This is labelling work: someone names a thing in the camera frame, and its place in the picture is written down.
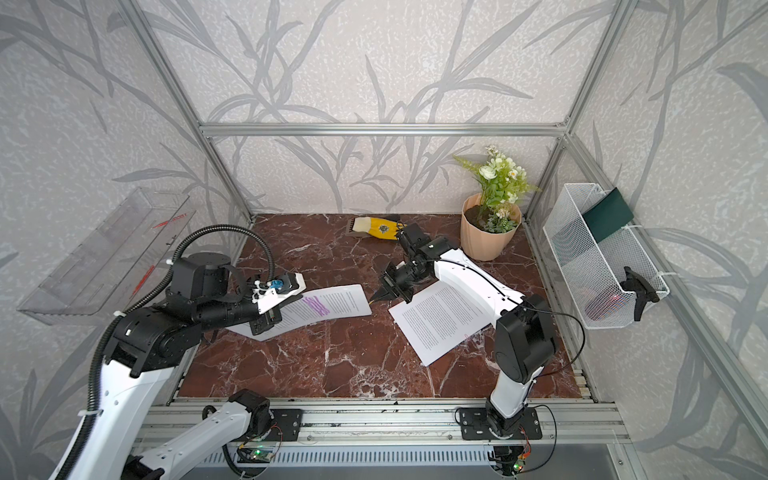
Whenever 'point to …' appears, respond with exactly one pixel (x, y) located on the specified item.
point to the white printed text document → (437, 318)
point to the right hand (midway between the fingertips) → (368, 295)
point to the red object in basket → (604, 307)
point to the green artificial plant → (502, 182)
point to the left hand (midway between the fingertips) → (298, 293)
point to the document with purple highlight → (315, 307)
